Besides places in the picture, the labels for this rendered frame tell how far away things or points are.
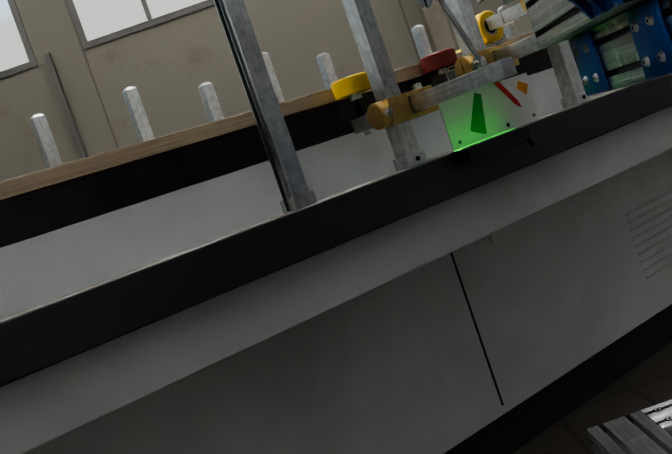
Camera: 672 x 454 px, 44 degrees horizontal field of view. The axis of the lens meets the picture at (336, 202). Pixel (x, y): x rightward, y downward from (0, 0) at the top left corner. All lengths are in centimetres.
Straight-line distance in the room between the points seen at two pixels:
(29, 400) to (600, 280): 144
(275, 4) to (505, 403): 496
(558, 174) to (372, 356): 55
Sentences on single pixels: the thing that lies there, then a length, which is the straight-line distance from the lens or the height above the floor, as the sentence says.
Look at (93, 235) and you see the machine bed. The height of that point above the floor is 77.
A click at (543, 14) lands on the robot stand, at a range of 124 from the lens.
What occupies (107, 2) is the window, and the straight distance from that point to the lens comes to 671.
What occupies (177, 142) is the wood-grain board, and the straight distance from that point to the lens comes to 154.
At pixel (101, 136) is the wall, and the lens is 663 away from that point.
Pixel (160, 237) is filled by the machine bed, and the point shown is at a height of 73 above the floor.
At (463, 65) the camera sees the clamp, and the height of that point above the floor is 85.
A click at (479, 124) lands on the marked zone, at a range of 166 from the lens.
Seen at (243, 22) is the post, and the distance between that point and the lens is 142.
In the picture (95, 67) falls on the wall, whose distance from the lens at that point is 668.
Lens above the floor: 76
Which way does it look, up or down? 3 degrees down
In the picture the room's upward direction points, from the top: 19 degrees counter-clockwise
